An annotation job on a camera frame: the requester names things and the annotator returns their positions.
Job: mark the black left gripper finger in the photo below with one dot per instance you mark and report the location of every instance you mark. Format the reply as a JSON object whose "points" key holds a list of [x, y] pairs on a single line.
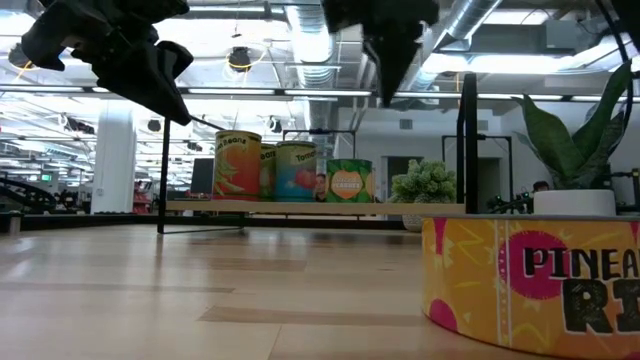
{"points": [[145, 80]]}

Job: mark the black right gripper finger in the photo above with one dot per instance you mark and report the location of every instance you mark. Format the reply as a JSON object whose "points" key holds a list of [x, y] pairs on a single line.
{"points": [[402, 55], [382, 60]]}

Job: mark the green sliced peaches can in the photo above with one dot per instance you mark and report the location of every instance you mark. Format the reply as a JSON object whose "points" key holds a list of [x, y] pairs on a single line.
{"points": [[350, 182]]}

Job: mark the orange green beans can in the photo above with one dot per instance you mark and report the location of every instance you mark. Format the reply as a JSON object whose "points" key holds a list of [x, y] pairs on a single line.
{"points": [[237, 170]]}

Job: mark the blue tomato can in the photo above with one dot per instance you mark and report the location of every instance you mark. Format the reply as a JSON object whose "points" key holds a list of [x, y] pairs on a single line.
{"points": [[295, 170]]}

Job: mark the green pears can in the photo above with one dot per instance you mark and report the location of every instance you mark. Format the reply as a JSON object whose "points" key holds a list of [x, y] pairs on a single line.
{"points": [[268, 172]]}

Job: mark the yellow pineapple rings can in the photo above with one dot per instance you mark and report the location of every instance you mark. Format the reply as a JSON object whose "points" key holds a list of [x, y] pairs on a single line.
{"points": [[500, 280]]}

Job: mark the black background robot arm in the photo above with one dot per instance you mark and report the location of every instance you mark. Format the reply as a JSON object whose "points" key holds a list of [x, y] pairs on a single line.
{"points": [[515, 202]]}

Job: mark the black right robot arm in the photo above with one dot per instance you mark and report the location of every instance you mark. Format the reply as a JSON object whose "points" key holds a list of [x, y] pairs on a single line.
{"points": [[630, 12]]}

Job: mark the white pillar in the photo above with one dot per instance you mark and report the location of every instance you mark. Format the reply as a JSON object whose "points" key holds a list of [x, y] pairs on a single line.
{"points": [[114, 165]]}

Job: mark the black ceiling device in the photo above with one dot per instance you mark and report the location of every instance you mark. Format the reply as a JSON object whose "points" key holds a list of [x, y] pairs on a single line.
{"points": [[240, 59]]}

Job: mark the dark background monitor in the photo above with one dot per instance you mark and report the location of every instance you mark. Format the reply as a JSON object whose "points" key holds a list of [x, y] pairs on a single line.
{"points": [[202, 177]]}

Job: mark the pale green succulent in pot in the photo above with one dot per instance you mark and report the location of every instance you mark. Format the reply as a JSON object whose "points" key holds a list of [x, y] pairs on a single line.
{"points": [[425, 182]]}

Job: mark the person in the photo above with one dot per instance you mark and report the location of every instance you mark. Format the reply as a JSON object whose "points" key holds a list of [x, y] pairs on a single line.
{"points": [[541, 186]]}

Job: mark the snake plant in white pot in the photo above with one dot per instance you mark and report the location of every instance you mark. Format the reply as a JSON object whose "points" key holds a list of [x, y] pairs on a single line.
{"points": [[575, 202]]}

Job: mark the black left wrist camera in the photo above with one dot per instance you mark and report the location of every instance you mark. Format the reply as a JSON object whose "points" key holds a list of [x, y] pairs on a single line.
{"points": [[175, 59]]}

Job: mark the silver smooth ventilation duct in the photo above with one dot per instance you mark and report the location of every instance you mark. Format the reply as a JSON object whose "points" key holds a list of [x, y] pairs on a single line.
{"points": [[465, 20]]}

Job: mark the silver ribbed ventilation duct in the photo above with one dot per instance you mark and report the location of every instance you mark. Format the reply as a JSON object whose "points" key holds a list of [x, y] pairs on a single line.
{"points": [[305, 50]]}

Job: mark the black background frame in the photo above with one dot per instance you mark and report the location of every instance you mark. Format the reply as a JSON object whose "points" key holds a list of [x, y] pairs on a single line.
{"points": [[320, 131], [495, 137]]}

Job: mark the black metal table frame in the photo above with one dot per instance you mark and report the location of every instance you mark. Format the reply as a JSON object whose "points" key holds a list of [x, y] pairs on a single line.
{"points": [[100, 220]]}

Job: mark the wooden shelf with black frame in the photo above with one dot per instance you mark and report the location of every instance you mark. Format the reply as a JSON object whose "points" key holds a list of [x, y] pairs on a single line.
{"points": [[320, 207]]}

